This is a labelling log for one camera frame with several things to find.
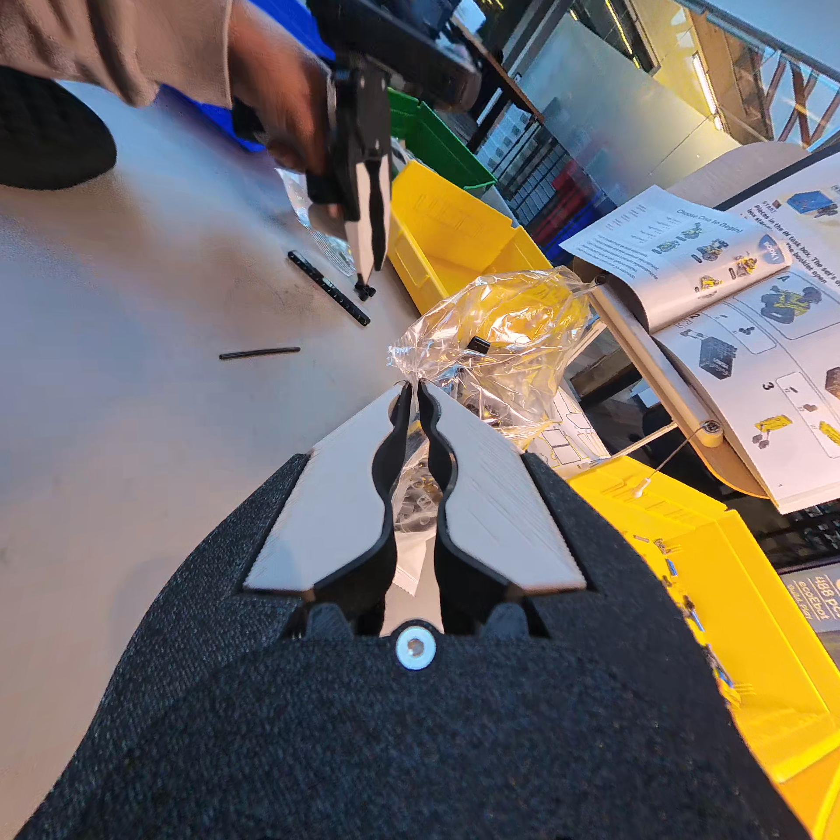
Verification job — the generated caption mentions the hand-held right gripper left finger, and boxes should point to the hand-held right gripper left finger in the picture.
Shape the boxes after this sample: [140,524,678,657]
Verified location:
[246,381,413,609]

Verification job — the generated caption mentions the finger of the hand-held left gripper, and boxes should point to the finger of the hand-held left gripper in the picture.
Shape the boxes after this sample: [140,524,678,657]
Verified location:
[364,92,392,294]
[343,125,367,284]

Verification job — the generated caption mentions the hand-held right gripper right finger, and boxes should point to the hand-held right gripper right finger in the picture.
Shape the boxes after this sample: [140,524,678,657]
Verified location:
[416,381,588,609]

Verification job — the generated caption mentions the small clear bag white label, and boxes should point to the small clear bag white label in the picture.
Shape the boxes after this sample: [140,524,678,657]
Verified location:
[273,164,358,279]

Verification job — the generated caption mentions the black long beam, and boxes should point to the black long beam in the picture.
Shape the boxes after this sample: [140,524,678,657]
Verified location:
[287,248,372,328]

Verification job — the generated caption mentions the yellow storage bin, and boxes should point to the yellow storage bin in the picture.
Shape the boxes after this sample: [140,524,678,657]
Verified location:
[385,159,555,319]

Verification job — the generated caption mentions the blue storage bin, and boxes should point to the blue storage bin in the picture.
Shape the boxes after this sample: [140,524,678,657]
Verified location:
[168,0,340,154]

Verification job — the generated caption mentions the clear bag of bricks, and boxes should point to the clear bag of bricks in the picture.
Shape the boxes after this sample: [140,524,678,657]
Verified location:
[381,267,602,634]

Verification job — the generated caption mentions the person's left forearm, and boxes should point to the person's left forearm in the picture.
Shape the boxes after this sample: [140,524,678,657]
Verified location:
[0,0,240,110]

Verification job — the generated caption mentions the grey desk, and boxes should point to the grey desk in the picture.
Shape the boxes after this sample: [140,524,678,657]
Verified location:
[0,79,631,840]

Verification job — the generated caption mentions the person's left hand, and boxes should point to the person's left hand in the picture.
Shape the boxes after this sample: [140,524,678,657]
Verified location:
[226,0,337,178]

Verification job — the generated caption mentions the green storage bin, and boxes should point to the green storage bin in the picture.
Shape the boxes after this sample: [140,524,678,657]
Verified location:
[388,88,500,198]

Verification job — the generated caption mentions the white printed sheet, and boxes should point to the white printed sheet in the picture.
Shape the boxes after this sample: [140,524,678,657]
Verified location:
[523,381,620,476]

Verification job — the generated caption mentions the shelf of coloured bins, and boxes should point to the shelf of coloured bins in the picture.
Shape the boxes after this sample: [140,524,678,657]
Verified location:
[493,119,618,263]

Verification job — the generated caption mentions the thin black rod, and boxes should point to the thin black rod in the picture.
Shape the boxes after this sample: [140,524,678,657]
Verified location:
[218,344,301,362]

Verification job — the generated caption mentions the beige booklet stand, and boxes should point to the beige booklet stand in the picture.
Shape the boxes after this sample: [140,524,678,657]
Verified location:
[588,138,840,502]

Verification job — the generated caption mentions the dark printed box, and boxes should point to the dark printed box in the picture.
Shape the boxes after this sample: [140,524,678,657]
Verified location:
[779,558,840,634]

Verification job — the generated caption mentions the instruction booklet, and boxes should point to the instruction booklet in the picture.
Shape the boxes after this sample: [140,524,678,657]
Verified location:
[561,149,840,515]

